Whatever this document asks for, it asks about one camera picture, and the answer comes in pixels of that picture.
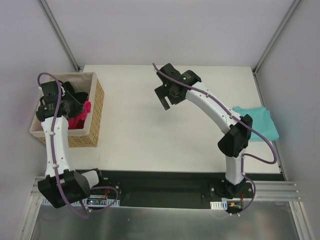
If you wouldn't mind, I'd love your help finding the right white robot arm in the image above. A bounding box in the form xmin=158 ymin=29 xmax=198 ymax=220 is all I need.
xmin=153 ymin=63 xmax=253 ymax=198

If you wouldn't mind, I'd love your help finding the wicker laundry basket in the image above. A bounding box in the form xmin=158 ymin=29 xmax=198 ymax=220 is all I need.
xmin=29 ymin=72 xmax=105 ymax=148

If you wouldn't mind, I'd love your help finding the left white cable duct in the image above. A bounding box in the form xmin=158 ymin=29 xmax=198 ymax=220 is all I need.
xmin=42 ymin=197 xmax=120 ymax=208

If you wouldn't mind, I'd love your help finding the aluminium post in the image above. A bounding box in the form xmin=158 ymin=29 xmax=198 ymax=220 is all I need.
xmin=37 ymin=0 xmax=81 ymax=72
xmin=252 ymin=0 xmax=303 ymax=76

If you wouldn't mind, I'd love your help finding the right rear aluminium post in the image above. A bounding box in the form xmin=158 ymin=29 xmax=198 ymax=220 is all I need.
xmin=252 ymin=0 xmax=303 ymax=76

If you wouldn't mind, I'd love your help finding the left rear aluminium post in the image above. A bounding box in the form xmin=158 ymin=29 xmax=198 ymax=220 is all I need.
xmin=37 ymin=0 xmax=81 ymax=72

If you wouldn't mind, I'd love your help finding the black t shirt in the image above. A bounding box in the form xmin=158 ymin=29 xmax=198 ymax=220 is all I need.
xmin=62 ymin=81 xmax=89 ymax=104

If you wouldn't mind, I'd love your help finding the right white cable duct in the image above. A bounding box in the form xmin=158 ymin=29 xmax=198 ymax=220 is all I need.
xmin=210 ymin=201 xmax=228 ymax=211

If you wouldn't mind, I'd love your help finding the folded teal t shirt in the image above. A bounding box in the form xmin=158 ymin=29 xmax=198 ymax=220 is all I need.
xmin=233 ymin=106 xmax=279 ymax=142

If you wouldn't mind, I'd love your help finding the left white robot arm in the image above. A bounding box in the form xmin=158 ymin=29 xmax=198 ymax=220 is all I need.
xmin=36 ymin=81 xmax=106 ymax=208

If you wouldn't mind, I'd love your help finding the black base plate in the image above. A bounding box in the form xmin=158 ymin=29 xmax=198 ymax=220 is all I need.
xmin=76 ymin=169 xmax=259 ymax=208

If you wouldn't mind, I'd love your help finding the white cable duct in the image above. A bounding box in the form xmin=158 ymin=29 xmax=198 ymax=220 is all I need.
xmin=210 ymin=201 xmax=228 ymax=211
xmin=42 ymin=197 xmax=120 ymax=208

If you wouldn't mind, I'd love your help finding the aluminium rail frame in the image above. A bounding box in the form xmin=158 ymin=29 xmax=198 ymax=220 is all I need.
xmin=16 ymin=174 xmax=315 ymax=240

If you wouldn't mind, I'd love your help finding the pink t shirt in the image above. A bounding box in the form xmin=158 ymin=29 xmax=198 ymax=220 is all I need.
xmin=68 ymin=100 xmax=92 ymax=130

